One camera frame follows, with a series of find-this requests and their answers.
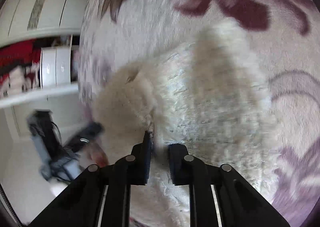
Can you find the white wardrobe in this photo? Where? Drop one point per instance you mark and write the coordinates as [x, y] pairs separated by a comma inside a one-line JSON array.
[[52, 23]]

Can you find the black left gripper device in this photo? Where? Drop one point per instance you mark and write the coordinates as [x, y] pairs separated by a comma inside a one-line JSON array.
[[59, 161]]

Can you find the white drawer box on shelf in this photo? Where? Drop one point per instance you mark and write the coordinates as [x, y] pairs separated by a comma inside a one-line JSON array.
[[55, 66]]

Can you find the red clothes on shelf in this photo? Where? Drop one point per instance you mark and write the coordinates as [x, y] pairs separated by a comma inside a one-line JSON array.
[[19, 54]]

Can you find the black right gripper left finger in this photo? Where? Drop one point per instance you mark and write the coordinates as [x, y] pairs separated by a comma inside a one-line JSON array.
[[100, 196]]

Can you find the purple floral plush blanket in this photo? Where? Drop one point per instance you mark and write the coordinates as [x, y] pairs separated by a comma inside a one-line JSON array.
[[284, 36]]

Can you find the white fluffy garment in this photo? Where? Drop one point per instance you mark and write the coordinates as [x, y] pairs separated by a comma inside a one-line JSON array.
[[208, 94]]

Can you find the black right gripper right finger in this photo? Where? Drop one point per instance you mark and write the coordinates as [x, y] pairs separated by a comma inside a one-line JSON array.
[[219, 196]]

